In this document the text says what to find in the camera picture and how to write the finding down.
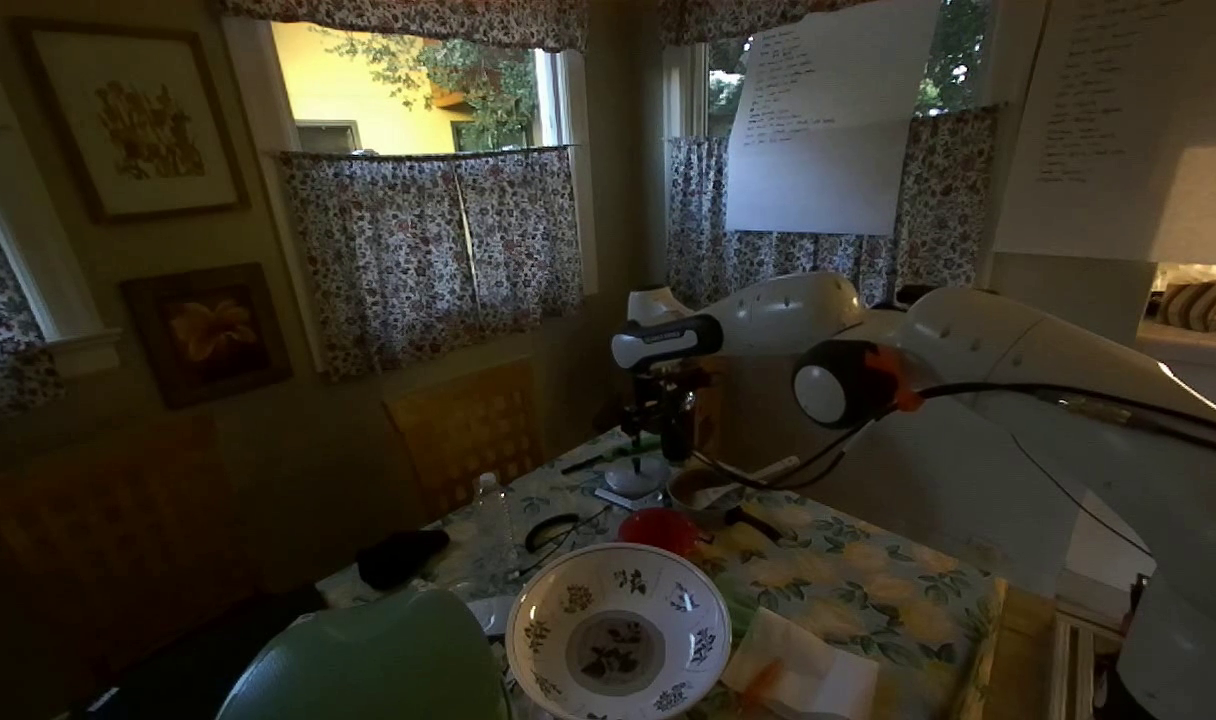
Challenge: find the light framed botanical print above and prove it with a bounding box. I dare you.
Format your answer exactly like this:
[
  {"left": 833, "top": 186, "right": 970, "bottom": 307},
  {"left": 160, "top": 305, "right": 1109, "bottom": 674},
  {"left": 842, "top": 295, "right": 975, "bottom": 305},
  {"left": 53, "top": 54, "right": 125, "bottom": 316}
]
[{"left": 17, "top": 16, "right": 248, "bottom": 229}]

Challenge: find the silver lid with black knob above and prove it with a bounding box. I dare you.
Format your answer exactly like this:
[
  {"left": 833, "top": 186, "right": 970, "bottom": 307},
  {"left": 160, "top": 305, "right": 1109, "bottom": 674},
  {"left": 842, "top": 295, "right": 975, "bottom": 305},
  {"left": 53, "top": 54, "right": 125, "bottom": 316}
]
[{"left": 599, "top": 454, "right": 679, "bottom": 505}]

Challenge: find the brown wooden chair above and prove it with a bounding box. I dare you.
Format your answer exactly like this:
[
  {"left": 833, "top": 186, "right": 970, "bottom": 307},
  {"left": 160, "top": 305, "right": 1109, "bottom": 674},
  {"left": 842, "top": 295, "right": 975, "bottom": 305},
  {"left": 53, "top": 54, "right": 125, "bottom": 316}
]
[{"left": 0, "top": 430, "right": 263, "bottom": 720}]

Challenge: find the black looped cord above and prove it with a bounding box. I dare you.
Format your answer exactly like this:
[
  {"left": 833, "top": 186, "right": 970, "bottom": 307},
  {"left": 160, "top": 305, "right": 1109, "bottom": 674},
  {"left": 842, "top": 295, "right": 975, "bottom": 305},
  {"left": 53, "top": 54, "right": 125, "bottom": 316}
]
[{"left": 519, "top": 505, "right": 616, "bottom": 560}]

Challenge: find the small black pouch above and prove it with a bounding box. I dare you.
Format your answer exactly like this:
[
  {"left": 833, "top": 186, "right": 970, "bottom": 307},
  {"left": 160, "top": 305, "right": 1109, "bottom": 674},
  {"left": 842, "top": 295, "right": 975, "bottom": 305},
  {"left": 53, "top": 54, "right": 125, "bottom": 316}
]
[{"left": 356, "top": 524, "right": 455, "bottom": 597}]

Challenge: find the floral patterned curtain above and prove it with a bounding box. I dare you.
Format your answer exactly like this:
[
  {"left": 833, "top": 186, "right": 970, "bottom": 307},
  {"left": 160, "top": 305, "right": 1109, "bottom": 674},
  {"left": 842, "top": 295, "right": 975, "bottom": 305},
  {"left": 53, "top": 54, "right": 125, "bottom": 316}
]
[
  {"left": 276, "top": 140, "right": 587, "bottom": 383},
  {"left": 890, "top": 101, "right": 1003, "bottom": 295},
  {"left": 659, "top": 130, "right": 903, "bottom": 311},
  {"left": 0, "top": 192, "right": 65, "bottom": 417}
]

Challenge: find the white handwritten paper sheet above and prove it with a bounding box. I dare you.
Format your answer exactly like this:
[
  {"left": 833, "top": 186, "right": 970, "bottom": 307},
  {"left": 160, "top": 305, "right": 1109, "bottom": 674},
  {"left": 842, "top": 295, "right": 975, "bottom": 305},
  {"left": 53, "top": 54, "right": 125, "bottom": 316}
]
[
  {"left": 721, "top": 0, "right": 945, "bottom": 238},
  {"left": 988, "top": 0, "right": 1216, "bottom": 263}
]

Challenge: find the yellow woven chair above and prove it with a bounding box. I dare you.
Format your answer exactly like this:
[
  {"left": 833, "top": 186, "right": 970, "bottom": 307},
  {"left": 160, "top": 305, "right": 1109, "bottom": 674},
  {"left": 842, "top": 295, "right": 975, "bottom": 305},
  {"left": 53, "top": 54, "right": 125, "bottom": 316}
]
[{"left": 378, "top": 360, "right": 547, "bottom": 521}]

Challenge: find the white paper napkin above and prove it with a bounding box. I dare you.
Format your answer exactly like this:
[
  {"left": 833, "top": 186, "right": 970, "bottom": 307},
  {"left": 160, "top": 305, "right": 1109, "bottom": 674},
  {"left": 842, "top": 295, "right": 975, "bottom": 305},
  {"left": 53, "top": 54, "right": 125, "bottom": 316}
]
[{"left": 717, "top": 604, "right": 888, "bottom": 720}]

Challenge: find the floral lemon tablecloth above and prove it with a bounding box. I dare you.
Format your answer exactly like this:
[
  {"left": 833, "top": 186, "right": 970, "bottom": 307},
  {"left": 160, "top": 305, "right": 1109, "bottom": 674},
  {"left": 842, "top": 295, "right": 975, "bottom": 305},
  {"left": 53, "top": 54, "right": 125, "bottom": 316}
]
[{"left": 317, "top": 423, "right": 1015, "bottom": 720}]

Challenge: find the white floral bowl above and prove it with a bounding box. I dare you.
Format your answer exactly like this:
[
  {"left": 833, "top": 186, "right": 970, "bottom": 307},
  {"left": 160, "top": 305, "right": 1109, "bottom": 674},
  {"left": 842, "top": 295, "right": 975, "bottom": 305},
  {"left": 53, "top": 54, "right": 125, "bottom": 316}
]
[{"left": 502, "top": 540, "right": 734, "bottom": 720}]

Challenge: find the striped cushion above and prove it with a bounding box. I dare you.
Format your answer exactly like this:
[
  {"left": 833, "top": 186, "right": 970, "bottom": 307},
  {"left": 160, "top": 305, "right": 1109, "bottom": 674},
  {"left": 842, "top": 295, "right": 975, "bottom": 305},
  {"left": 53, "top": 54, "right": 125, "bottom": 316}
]
[{"left": 1156, "top": 277, "right": 1216, "bottom": 336}]

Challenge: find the dark framed picture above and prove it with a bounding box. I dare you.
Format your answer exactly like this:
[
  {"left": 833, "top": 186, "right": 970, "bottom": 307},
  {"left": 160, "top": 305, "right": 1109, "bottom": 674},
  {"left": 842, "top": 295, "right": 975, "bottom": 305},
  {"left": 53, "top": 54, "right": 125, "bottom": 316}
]
[{"left": 117, "top": 258, "right": 294, "bottom": 413}]

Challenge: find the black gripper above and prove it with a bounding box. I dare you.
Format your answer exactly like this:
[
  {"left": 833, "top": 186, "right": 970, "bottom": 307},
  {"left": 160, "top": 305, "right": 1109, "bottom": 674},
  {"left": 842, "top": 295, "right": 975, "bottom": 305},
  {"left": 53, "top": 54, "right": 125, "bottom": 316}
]
[{"left": 620, "top": 354, "right": 717, "bottom": 470}]

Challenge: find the black pen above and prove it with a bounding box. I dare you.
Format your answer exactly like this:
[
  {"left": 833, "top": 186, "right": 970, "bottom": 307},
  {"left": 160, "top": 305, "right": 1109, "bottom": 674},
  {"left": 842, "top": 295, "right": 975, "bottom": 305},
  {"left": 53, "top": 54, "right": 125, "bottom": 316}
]
[{"left": 555, "top": 445, "right": 636, "bottom": 478}]

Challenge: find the floral curtain valance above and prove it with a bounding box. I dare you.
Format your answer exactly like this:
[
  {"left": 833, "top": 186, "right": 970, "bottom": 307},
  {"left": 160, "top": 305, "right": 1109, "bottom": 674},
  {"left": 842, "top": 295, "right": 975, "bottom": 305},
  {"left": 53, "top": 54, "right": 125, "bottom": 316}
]
[
  {"left": 211, "top": 0, "right": 593, "bottom": 54},
  {"left": 650, "top": 0, "right": 880, "bottom": 46}
]

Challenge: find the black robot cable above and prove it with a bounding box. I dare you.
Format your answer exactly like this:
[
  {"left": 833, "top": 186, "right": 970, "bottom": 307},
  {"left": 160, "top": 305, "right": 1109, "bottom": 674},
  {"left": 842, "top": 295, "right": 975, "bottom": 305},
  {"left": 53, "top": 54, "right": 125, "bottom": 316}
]
[{"left": 693, "top": 376, "right": 1216, "bottom": 492}]

